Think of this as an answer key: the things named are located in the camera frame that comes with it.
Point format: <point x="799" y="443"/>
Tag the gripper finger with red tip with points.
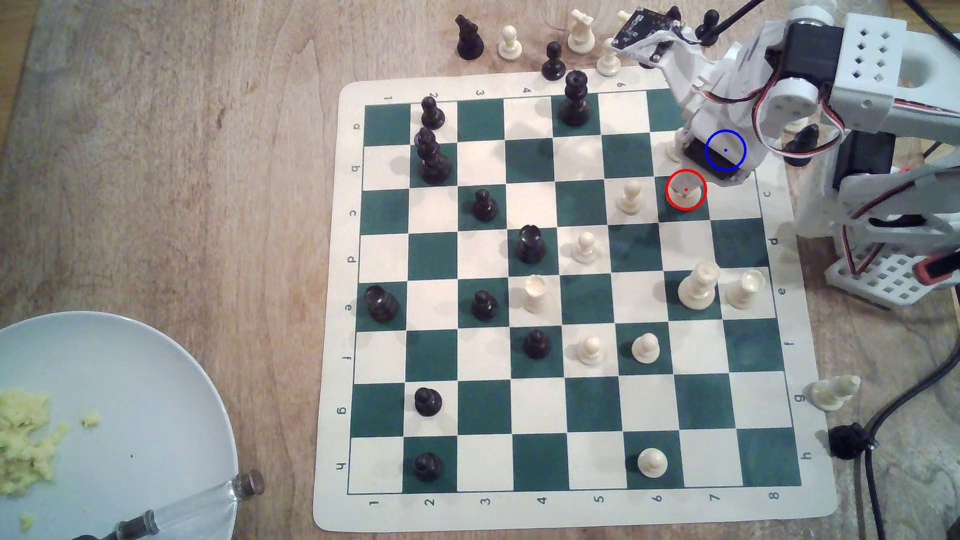
<point x="677" y="144"/>

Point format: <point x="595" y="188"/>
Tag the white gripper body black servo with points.
<point x="710" y="156"/>

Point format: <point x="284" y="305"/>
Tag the white chess pawn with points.
<point x="631" y="199"/>
<point x="652" y="463"/>
<point x="609" y="66"/>
<point x="510" y="45"/>
<point x="591" y="351"/>
<point x="645" y="349"/>
<point x="686" y="196"/>
<point x="585" y="249"/>

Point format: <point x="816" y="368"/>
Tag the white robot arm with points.
<point x="870" y="60"/>

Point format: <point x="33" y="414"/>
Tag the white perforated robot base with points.
<point x="892" y="283"/>

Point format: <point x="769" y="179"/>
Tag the black chess pawn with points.
<point x="484" y="306"/>
<point x="536" y="345"/>
<point x="432" y="116"/>
<point x="485" y="206"/>
<point x="427" y="403"/>
<point x="673" y="13"/>
<point x="553" y="64"/>
<point x="427" y="467"/>
<point x="802" y="146"/>
<point x="708" y="24"/>

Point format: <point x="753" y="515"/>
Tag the black chess king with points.
<point x="575" y="101"/>

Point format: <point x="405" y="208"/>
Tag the white chess queen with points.
<point x="697" y="289"/>

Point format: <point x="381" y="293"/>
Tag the black chess rook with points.
<point x="531" y="246"/>
<point x="382" y="305"/>

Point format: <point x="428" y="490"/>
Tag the black chess bishop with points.
<point x="469" y="41"/>

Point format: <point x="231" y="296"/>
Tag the black chess queen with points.
<point x="433" y="161"/>

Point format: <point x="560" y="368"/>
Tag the green white chess mat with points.
<point x="450" y="360"/>

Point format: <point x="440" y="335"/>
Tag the black chess knight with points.
<point x="847" y="442"/>

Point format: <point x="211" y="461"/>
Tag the orange black clamp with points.
<point x="941" y="268"/>

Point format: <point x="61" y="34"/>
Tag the pale blue plate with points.
<point x="135" y="420"/>

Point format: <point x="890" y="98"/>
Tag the small yellow food crumb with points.
<point x="26" y="523"/>
<point x="90" y="419"/>

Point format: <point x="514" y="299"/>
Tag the yellow crumbly food pile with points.
<point x="22" y="442"/>

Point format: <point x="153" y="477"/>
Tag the small camera circuit board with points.
<point x="641" y="28"/>

